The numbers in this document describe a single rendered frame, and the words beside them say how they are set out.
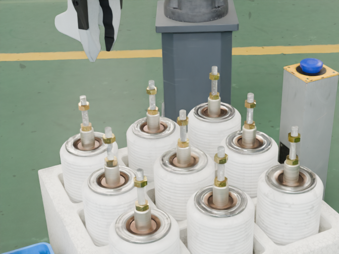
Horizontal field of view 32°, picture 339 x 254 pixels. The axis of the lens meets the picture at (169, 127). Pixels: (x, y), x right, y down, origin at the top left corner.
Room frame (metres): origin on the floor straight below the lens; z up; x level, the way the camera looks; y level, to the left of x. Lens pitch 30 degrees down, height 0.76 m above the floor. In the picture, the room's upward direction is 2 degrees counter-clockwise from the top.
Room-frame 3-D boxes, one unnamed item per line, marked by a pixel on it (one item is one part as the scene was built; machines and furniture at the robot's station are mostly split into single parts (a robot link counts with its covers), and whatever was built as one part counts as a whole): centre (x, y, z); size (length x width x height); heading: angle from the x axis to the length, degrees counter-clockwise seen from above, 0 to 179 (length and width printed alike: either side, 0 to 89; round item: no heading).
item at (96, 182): (0.74, 0.09, 0.25); 0.08 x 0.08 x 0.01
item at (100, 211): (0.74, 0.09, 0.16); 0.10 x 0.10 x 0.18
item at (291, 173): (0.73, -0.18, 0.26); 0.02 x 0.02 x 0.03
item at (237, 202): (0.68, -0.07, 0.25); 0.08 x 0.08 x 0.01
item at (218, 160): (0.68, -0.07, 0.32); 0.02 x 0.02 x 0.01; 38
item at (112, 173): (0.74, 0.09, 0.26); 0.02 x 0.02 x 0.03
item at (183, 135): (0.79, -0.02, 0.30); 0.01 x 0.01 x 0.08
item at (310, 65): (0.98, -0.26, 0.32); 0.04 x 0.04 x 0.02
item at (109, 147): (0.74, 0.09, 0.30); 0.01 x 0.01 x 0.08
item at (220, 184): (0.68, -0.07, 0.29); 0.02 x 0.02 x 0.01; 38
